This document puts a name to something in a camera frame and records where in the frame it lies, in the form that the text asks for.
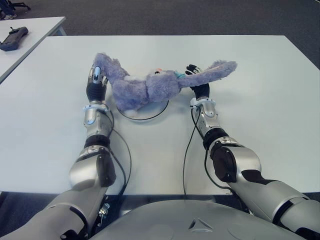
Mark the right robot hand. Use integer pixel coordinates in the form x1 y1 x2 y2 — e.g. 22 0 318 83
184 63 211 100

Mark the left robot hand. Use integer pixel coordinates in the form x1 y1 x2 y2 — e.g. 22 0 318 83
85 63 110 103

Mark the purple plush bunny doll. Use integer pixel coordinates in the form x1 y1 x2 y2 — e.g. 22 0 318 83
92 52 238 116

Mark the white plate black rim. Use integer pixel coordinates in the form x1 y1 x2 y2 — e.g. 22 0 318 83
116 97 170 121

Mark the white side table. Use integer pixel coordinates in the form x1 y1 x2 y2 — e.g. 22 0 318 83
0 16 66 83

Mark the black remote controller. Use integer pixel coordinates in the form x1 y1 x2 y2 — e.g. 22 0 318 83
0 26 30 52

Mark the pair of shoes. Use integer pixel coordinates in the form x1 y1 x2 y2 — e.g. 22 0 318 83
0 12 18 21

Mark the metal table clamp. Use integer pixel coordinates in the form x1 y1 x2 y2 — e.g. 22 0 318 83
96 202 111 226

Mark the grey robot torso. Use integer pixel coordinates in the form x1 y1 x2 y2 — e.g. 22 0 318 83
88 194 301 240

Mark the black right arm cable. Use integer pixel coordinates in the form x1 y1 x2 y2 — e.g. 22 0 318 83
182 107 235 196

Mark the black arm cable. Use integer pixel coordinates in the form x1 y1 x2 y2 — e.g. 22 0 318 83
182 107 235 196
99 107 133 198

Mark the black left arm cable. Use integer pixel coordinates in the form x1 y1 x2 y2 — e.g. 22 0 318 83
99 107 133 198

